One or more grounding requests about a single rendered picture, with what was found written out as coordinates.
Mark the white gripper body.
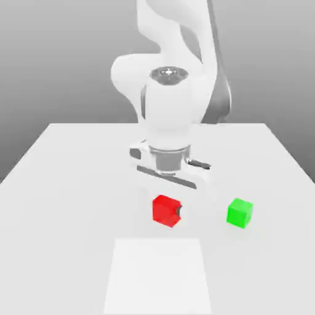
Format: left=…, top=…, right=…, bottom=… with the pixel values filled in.
left=134, top=164, right=208, bottom=203

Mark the small green cube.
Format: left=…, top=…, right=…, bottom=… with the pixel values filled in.
left=226, top=197, right=254, bottom=229

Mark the small red cube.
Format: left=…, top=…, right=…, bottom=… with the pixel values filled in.
left=152, top=194, right=182, bottom=228

